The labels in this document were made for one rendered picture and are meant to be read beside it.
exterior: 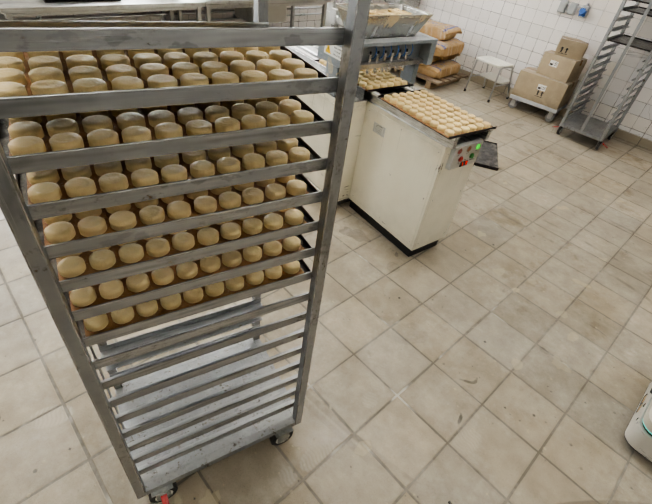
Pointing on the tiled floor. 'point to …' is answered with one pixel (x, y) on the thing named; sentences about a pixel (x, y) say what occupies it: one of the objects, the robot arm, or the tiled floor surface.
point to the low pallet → (440, 80)
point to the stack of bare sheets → (488, 156)
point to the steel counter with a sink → (151, 8)
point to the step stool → (493, 73)
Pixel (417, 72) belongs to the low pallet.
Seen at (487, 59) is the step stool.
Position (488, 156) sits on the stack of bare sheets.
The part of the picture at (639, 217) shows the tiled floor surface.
